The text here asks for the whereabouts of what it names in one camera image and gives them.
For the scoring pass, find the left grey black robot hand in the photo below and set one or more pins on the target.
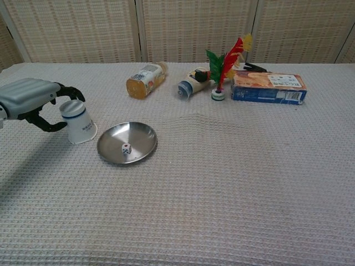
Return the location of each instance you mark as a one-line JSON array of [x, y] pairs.
[[25, 95]]

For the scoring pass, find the white paper cup blue band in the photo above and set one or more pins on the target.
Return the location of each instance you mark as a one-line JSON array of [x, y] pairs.
[[79, 123]]

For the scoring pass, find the white die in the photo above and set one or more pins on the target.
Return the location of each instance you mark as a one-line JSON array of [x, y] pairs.
[[126, 149]]

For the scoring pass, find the round metal plate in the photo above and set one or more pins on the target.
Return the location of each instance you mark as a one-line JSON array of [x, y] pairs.
[[138, 138]]

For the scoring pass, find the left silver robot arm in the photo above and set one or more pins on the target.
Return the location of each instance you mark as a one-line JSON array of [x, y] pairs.
[[1, 116]]

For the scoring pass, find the orange juice bottle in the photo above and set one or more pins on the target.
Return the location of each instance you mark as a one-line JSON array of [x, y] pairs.
[[145, 80]]

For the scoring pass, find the woven folding screen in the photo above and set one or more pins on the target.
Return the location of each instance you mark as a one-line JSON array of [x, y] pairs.
[[177, 29]]

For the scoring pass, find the cream tube with blue cap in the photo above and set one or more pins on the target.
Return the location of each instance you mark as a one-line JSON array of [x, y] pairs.
[[191, 84]]

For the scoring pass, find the beige waffle tablecloth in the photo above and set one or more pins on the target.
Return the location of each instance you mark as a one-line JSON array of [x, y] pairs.
[[194, 194]]

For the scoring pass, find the colourful feather shuttlecock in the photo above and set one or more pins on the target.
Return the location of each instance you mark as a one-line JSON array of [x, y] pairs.
[[222, 65]]

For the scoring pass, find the black clip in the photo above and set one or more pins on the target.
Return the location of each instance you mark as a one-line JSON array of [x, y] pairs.
[[253, 67]]

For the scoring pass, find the blue orange snack box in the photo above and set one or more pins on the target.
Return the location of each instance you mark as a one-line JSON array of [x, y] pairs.
[[267, 87]]

